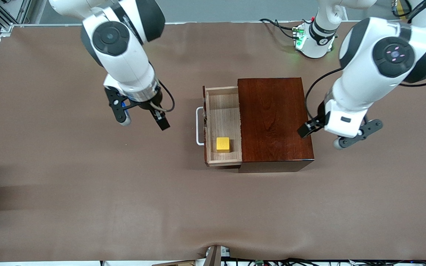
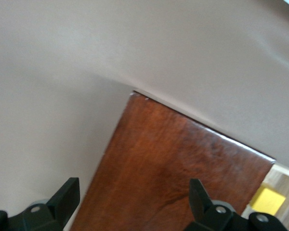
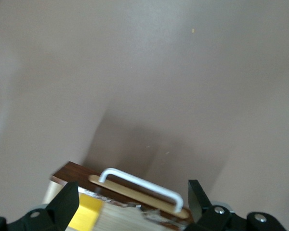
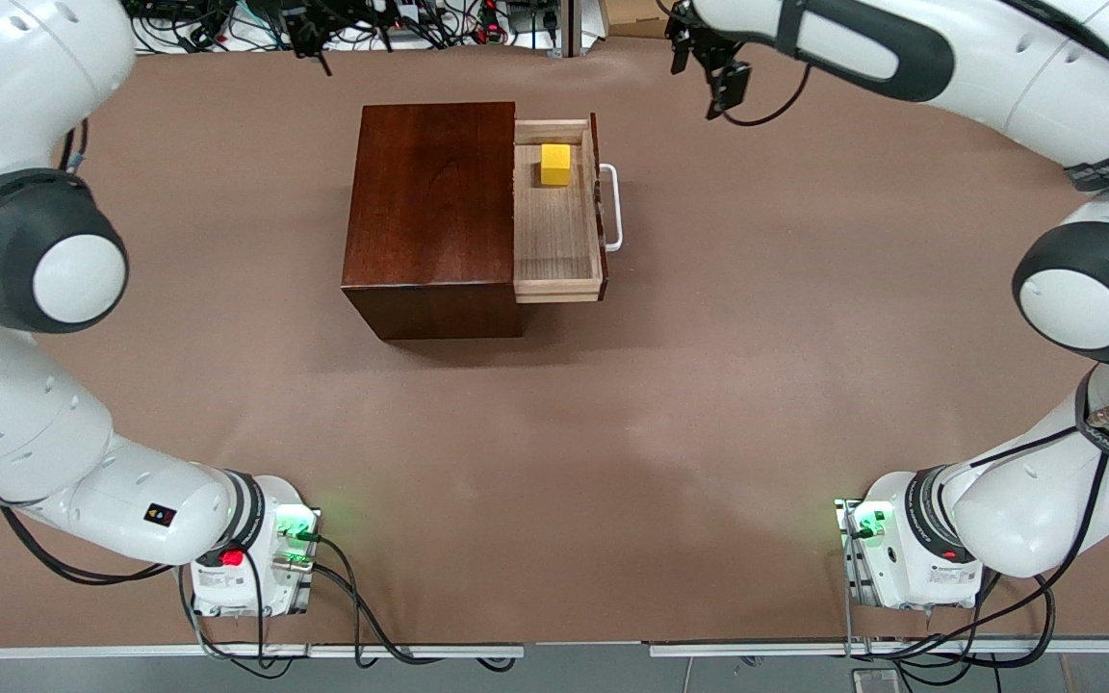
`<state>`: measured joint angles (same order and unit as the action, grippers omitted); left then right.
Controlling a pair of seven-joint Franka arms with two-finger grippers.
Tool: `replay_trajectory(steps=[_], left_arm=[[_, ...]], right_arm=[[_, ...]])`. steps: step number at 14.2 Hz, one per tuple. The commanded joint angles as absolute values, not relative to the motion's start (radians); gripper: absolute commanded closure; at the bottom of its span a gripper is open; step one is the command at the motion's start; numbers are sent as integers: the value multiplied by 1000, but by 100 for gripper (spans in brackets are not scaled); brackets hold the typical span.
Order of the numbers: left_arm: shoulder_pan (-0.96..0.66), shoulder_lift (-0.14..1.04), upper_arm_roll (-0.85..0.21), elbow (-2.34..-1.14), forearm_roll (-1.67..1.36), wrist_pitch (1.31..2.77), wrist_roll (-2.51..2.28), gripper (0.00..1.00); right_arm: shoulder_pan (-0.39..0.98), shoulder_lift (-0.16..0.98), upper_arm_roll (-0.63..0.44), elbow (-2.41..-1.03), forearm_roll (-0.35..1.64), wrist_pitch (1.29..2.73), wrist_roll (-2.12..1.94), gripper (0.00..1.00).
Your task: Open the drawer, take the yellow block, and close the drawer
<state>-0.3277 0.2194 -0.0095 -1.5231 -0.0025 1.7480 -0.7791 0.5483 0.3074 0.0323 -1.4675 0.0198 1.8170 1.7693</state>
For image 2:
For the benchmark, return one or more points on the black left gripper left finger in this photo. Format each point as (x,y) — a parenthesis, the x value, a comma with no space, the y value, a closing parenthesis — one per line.
(62,199)

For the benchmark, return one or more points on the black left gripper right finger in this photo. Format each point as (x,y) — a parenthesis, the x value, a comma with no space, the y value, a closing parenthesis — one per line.
(200,204)

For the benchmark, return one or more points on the dark brown wooden cabinet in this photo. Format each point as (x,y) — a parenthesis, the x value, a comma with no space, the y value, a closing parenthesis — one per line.
(159,156)

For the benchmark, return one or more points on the yellow block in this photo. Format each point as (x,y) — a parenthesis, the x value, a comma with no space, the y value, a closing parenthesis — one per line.
(267,201)

